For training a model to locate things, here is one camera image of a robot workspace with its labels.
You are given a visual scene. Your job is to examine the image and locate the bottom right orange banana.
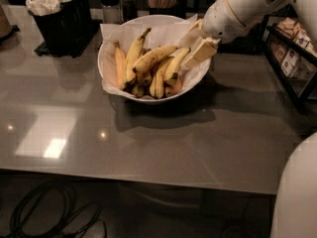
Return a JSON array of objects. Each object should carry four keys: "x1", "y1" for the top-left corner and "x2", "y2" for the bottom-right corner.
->
[{"x1": 164, "y1": 78, "x2": 182, "y2": 97}]

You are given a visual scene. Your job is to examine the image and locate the brown cup stack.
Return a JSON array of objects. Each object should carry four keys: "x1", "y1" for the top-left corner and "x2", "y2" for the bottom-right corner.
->
[{"x1": 0, "y1": 4, "x2": 20, "y2": 44}]

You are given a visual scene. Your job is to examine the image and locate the black cutlery holder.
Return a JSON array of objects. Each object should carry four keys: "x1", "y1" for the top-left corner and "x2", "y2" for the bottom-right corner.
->
[{"x1": 28, "y1": 0, "x2": 93, "y2": 58}]

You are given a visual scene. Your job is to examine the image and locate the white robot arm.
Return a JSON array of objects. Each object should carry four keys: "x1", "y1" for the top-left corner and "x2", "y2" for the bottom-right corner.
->
[{"x1": 179, "y1": 0, "x2": 317, "y2": 68}]

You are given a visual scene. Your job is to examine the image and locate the long top yellow banana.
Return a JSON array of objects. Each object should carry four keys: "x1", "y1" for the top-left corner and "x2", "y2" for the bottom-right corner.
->
[{"x1": 133, "y1": 45, "x2": 178, "y2": 73}]

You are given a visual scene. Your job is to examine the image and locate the far left orange banana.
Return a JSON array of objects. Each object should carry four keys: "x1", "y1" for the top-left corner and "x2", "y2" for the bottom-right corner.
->
[{"x1": 114, "y1": 41, "x2": 126, "y2": 90}]

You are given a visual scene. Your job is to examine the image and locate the small bottom left banana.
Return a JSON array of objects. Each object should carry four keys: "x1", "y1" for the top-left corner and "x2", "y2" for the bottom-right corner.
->
[{"x1": 132, "y1": 83, "x2": 145, "y2": 98}]

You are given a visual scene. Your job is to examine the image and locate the white paper bowl liner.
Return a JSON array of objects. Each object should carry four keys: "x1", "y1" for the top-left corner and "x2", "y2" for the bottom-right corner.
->
[{"x1": 97, "y1": 15, "x2": 211, "y2": 105}]

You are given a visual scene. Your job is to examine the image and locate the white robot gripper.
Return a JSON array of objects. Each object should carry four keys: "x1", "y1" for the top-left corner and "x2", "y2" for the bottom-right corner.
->
[{"x1": 178, "y1": 0, "x2": 257, "y2": 68}]

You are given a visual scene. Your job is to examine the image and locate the small middle banana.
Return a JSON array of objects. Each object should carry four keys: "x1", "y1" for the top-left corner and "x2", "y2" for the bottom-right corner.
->
[{"x1": 137, "y1": 70, "x2": 153, "y2": 86}]

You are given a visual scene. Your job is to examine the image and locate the small banana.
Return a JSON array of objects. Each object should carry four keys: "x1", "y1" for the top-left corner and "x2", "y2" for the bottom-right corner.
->
[
  {"x1": 132, "y1": 83, "x2": 145, "y2": 98},
  {"x1": 137, "y1": 70, "x2": 153, "y2": 86}
]

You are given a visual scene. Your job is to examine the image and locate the white bowl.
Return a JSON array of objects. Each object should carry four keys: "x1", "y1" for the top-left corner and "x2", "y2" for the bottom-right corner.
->
[{"x1": 98, "y1": 15, "x2": 211, "y2": 104}]

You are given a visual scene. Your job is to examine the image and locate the white plastic cutlery bundle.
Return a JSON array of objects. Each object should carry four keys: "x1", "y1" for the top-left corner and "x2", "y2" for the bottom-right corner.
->
[{"x1": 26, "y1": 0, "x2": 71, "y2": 16}]

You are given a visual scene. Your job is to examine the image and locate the black floor cable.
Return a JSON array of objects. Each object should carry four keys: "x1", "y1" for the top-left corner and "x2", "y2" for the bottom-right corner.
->
[{"x1": 0, "y1": 178, "x2": 108, "y2": 238}]

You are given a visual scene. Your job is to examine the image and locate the orange banana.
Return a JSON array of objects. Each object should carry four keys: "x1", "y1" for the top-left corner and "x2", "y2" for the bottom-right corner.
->
[
  {"x1": 114, "y1": 41, "x2": 126, "y2": 90},
  {"x1": 164, "y1": 78, "x2": 182, "y2": 97}
]

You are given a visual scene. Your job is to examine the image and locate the pepper shaker black lid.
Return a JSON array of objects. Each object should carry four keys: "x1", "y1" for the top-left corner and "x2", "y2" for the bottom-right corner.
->
[{"x1": 120, "y1": 0, "x2": 138, "y2": 22}]

